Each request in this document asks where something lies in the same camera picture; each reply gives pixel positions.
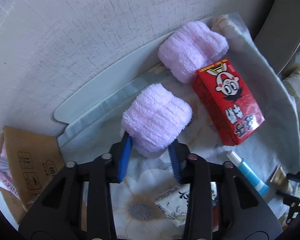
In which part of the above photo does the red cartoon carton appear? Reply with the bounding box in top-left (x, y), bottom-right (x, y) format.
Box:
top-left (192, 59), bottom-right (264, 146)

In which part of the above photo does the pink patterned box liner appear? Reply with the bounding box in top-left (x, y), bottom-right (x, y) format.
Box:
top-left (0, 142), bottom-right (20, 199)

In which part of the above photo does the brown cardboard box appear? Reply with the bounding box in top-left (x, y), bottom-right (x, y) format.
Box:
top-left (0, 126), bottom-right (64, 224)

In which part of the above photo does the pink fluffy towel roll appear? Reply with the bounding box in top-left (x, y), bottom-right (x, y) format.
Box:
top-left (158, 21), bottom-right (229, 83)
top-left (121, 83), bottom-right (192, 159)

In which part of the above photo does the white tissue packet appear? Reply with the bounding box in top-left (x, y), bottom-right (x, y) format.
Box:
top-left (154, 182), bottom-right (218, 228)

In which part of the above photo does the grey cushion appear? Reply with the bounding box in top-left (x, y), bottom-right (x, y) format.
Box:
top-left (254, 0), bottom-right (300, 74)

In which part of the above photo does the blue cream tube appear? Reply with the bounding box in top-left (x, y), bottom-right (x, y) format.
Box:
top-left (226, 151), bottom-right (269, 196)

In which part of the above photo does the floral light blue cloth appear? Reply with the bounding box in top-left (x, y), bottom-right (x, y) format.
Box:
top-left (57, 13), bottom-right (300, 239)

